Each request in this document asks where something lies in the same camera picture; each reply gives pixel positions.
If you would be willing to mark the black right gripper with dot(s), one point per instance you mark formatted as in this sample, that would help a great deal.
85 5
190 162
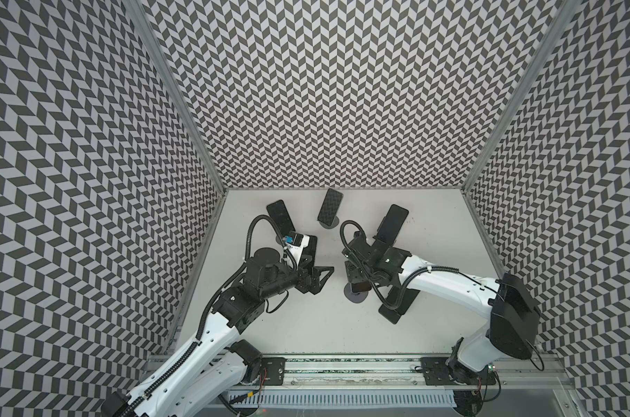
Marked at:
352 272

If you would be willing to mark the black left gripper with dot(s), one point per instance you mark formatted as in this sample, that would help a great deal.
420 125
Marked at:
304 286

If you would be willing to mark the teal-edged phone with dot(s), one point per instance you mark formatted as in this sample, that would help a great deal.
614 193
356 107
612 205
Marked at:
330 205
308 254

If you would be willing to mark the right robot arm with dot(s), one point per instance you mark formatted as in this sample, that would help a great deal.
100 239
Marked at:
397 277

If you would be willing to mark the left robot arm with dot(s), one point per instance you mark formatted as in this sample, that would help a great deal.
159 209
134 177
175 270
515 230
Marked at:
216 357

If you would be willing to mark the black flat stand back right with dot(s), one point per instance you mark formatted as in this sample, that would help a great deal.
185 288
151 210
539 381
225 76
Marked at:
379 249

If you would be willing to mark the black flat stand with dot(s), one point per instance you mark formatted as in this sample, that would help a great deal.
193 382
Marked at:
379 249
393 316

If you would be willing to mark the grey round stand centre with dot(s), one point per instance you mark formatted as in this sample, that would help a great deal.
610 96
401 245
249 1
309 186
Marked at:
355 298

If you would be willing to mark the grey round stand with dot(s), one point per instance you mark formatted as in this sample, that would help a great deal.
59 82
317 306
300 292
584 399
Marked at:
332 225
355 298

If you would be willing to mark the grey round stand middle back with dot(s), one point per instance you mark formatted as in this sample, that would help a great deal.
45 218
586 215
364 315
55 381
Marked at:
332 225

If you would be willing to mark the black flat stand front right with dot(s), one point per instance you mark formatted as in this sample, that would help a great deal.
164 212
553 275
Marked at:
393 316

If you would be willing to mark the purple-edged phone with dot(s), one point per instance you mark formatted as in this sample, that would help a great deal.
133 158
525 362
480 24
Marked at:
280 215

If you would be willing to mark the white vent strip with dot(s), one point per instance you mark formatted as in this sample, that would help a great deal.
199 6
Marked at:
345 399

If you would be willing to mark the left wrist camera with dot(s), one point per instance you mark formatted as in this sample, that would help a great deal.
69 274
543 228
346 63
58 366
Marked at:
296 240

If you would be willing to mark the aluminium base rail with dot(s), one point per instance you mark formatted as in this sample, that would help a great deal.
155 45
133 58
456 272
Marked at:
403 371

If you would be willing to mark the aluminium corner post left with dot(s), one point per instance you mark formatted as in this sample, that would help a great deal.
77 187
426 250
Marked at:
136 13

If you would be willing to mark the aluminium corner post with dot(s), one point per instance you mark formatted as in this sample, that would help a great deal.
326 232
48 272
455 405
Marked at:
544 50
136 13

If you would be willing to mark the aluminium corner post right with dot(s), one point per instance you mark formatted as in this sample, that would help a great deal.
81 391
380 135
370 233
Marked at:
544 50

